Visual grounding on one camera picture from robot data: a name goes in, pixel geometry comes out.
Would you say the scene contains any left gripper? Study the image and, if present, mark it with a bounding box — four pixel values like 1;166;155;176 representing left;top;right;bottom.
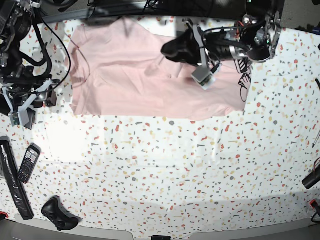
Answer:
161;18;221;75

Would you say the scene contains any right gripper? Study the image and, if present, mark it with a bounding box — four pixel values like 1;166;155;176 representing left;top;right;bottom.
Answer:
1;78;60;112

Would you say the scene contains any pink T-shirt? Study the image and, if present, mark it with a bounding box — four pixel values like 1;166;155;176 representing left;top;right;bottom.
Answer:
68;18;251;121

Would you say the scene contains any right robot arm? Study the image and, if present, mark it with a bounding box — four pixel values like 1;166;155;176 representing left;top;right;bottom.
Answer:
0;0;59;121

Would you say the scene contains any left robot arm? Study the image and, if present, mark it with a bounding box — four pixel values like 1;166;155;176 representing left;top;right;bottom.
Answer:
161;0;283;73

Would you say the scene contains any black handheld device left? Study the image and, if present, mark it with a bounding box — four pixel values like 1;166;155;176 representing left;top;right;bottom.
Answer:
0;94;36;130

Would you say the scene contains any black remote control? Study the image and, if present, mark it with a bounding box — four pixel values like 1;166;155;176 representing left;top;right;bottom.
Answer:
18;143;41;184

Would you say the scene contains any long black wrapped bar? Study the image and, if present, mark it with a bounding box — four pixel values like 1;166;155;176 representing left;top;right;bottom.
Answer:
0;136;34;221

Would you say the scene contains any black game controller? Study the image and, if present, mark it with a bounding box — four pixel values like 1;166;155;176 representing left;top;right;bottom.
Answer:
41;196;81;231

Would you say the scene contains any red clamp bottom left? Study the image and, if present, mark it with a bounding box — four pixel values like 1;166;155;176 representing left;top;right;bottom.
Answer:
0;212;8;221

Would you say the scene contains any red clamp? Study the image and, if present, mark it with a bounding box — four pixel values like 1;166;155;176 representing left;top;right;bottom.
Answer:
0;212;8;221
309;199;320;215

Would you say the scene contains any pen at right edge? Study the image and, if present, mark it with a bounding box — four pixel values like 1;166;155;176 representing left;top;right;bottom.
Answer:
312;130;320;148

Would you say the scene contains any black box bottom edge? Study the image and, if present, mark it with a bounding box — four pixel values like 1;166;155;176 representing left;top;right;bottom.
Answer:
151;235;172;240

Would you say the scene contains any red clamp bottom right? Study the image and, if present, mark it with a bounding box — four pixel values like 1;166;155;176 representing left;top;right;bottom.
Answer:
309;199;320;215

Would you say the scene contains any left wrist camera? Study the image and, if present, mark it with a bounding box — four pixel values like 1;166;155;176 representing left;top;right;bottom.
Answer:
191;66;216;90

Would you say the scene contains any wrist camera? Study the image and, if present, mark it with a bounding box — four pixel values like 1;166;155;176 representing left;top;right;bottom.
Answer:
8;108;31;126
191;66;216;90

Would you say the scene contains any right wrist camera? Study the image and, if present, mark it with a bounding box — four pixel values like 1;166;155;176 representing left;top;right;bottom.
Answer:
8;108;31;126

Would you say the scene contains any black cylinder with wires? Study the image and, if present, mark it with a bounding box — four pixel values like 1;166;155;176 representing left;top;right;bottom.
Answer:
302;158;320;190

